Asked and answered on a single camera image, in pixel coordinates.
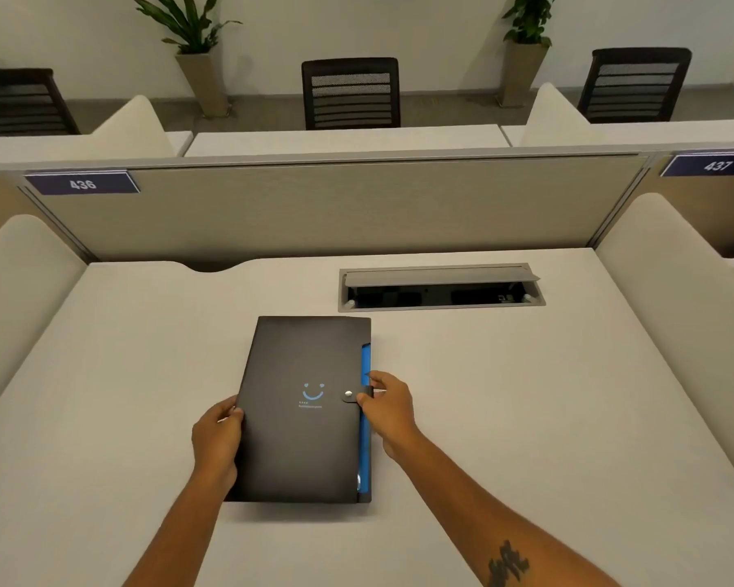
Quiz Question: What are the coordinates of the person's left hand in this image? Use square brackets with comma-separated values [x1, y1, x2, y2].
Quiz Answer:
[191, 395, 245, 491]

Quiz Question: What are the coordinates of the person's right hand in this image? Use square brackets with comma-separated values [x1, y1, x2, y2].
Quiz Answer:
[357, 371, 422, 462]

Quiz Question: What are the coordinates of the black expanding file folder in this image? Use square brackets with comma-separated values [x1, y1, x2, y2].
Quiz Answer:
[225, 316, 374, 505]

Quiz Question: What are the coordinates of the person's right forearm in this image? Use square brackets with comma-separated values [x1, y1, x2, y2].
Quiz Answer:
[384, 429, 621, 587]

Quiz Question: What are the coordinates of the person's left forearm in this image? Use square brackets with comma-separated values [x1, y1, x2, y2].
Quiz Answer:
[123, 477, 234, 587]

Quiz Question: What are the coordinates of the grey fabric desk partition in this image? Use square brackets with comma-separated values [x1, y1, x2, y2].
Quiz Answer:
[18, 151, 655, 266]

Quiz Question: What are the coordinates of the white curved side divider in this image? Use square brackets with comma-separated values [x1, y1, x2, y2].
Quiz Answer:
[519, 83, 594, 147]
[88, 95, 177, 159]
[0, 214, 88, 431]
[595, 193, 734, 483]

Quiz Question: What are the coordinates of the blue desk number plate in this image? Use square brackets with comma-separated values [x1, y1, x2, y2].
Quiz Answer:
[24, 170, 141, 196]
[660, 152, 734, 178]

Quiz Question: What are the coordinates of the black mesh office chair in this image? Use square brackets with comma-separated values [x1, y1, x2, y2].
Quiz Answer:
[577, 47, 692, 124]
[301, 57, 401, 130]
[0, 68, 82, 137]

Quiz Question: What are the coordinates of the beige tall planter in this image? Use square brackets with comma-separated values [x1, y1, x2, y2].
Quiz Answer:
[175, 52, 231, 119]
[497, 41, 549, 108]

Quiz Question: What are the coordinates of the green potted plant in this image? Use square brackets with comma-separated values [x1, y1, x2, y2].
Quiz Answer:
[133, 0, 243, 55]
[502, 0, 555, 49]

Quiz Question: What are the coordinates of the grey desk cable box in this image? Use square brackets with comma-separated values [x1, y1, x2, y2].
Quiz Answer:
[338, 263, 546, 313]

